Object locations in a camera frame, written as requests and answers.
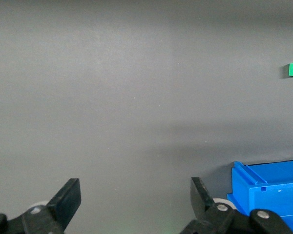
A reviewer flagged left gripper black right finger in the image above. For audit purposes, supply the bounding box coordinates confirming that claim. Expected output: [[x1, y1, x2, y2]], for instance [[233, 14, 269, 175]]
[[179, 177, 293, 234]]

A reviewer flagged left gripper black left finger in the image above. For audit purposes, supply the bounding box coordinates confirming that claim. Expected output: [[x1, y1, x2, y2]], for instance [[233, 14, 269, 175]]
[[0, 177, 82, 234]]

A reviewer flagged blue plastic storage bin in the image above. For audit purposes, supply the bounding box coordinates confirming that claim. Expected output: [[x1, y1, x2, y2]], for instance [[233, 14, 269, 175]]
[[226, 159, 293, 234]]

